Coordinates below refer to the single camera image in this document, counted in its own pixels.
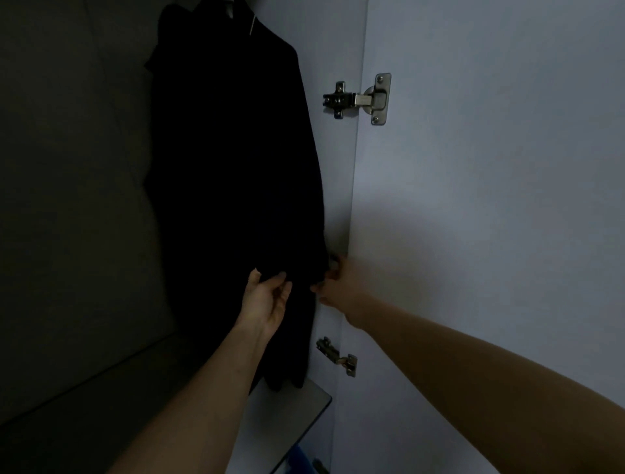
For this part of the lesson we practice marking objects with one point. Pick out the person's right hand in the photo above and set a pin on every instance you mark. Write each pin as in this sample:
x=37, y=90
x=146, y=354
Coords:
x=345, y=292

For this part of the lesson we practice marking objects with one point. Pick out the white wardrobe door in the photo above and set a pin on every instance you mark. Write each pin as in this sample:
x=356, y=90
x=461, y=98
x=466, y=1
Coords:
x=488, y=171

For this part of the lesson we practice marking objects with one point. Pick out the person's left thumb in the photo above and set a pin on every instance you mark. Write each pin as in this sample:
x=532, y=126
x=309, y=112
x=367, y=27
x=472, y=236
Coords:
x=254, y=281

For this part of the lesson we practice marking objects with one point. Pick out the blue object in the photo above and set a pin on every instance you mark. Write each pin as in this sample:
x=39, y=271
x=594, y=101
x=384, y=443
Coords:
x=299, y=461

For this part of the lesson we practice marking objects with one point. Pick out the black garment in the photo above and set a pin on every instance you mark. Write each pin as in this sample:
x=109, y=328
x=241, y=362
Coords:
x=234, y=171

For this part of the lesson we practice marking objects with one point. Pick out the white wardrobe shelf board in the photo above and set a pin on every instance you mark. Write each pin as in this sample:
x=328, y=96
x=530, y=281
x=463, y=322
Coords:
x=278, y=415

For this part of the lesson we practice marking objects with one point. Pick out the person's left hand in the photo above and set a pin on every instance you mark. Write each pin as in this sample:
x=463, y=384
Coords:
x=261, y=307

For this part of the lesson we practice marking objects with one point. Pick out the white wardrobe body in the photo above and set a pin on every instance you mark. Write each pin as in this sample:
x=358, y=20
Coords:
x=73, y=195

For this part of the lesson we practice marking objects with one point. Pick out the small metal door hinge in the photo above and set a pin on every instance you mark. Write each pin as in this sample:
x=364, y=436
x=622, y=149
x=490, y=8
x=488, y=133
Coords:
x=337, y=355

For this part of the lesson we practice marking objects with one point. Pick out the large metal door hinge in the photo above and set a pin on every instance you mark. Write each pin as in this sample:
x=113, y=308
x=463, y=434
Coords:
x=359, y=100

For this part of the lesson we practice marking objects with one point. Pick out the person's right forearm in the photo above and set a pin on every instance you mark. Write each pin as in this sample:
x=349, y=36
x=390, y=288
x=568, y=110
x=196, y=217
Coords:
x=488, y=390

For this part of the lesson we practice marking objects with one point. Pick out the person's left forearm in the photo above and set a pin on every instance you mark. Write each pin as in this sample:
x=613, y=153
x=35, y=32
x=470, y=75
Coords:
x=205, y=405

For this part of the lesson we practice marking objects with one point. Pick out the person's right fingers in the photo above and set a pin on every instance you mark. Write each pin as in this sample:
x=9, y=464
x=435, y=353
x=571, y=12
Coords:
x=328, y=283

